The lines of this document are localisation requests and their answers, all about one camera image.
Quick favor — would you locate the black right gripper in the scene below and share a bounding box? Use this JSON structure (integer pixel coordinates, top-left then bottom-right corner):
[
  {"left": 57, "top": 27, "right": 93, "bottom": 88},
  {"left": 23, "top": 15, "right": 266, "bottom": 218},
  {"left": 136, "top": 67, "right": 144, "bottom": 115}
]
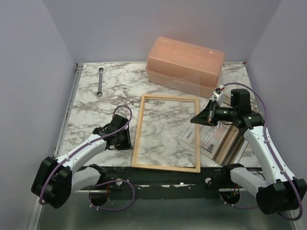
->
[{"left": 191, "top": 99, "right": 237, "bottom": 127}]

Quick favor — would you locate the aluminium side rail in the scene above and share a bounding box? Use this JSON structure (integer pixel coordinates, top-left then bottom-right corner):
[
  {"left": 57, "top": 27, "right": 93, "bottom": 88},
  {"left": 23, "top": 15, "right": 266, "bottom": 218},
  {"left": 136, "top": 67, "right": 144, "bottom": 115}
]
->
[{"left": 53, "top": 63, "right": 84, "bottom": 158}]

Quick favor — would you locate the translucent orange plastic box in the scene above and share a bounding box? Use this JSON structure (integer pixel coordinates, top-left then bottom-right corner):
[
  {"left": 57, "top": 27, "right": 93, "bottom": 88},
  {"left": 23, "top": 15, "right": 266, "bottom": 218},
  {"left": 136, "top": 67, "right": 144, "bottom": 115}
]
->
[{"left": 145, "top": 37, "right": 225, "bottom": 98}]

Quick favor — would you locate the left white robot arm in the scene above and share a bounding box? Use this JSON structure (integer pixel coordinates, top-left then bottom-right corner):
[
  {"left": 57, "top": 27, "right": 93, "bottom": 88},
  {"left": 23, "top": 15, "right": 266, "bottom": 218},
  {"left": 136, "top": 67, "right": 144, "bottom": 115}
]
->
[{"left": 31, "top": 114, "right": 132, "bottom": 208}]

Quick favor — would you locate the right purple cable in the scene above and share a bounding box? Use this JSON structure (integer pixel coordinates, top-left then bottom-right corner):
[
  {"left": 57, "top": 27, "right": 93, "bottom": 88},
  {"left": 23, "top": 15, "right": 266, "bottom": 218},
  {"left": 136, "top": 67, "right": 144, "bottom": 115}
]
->
[{"left": 219, "top": 82, "right": 303, "bottom": 221}]

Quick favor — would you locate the light wooden picture frame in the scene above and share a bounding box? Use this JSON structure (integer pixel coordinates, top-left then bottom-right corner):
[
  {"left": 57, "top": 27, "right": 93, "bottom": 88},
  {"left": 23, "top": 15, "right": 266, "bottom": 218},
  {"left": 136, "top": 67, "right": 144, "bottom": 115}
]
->
[{"left": 131, "top": 94, "right": 201, "bottom": 173}]

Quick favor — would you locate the purple cable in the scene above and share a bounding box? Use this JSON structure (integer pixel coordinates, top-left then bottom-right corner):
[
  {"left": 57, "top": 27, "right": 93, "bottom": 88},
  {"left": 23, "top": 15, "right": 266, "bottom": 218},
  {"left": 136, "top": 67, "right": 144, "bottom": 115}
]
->
[
  {"left": 219, "top": 82, "right": 303, "bottom": 221},
  {"left": 38, "top": 105, "right": 136, "bottom": 211}
]

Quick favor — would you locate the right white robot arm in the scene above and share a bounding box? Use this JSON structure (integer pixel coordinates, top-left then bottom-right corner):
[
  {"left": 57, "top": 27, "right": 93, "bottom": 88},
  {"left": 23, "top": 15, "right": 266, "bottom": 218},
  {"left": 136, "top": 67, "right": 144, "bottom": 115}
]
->
[{"left": 191, "top": 88, "right": 307, "bottom": 217}]

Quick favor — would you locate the silver ratchet wrench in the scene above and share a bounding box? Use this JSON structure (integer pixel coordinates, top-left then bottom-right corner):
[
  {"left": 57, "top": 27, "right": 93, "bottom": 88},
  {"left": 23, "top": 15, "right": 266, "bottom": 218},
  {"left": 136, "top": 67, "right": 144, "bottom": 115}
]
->
[{"left": 96, "top": 68, "right": 104, "bottom": 97}]

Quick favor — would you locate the black table edge rail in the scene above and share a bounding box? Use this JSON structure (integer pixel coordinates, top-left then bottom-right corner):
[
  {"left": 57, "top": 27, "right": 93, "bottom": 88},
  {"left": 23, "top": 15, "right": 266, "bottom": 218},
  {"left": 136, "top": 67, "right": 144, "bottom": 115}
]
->
[{"left": 71, "top": 164, "right": 240, "bottom": 206}]

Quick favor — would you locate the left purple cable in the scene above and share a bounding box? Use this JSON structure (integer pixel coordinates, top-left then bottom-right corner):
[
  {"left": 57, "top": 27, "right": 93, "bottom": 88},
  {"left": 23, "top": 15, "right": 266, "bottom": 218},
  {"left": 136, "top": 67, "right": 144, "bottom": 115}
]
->
[{"left": 38, "top": 105, "right": 136, "bottom": 211}]

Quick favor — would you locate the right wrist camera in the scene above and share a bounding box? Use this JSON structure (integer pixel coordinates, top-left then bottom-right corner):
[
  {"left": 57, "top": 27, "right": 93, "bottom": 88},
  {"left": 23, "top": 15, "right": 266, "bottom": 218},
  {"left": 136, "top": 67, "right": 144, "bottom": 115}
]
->
[{"left": 213, "top": 85, "right": 231, "bottom": 105}]

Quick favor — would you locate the photo print with window scene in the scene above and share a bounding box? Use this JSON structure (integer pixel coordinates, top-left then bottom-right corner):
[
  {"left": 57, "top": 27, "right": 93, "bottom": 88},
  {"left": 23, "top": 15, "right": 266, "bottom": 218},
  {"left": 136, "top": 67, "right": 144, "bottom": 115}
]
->
[{"left": 181, "top": 95, "right": 252, "bottom": 166}]

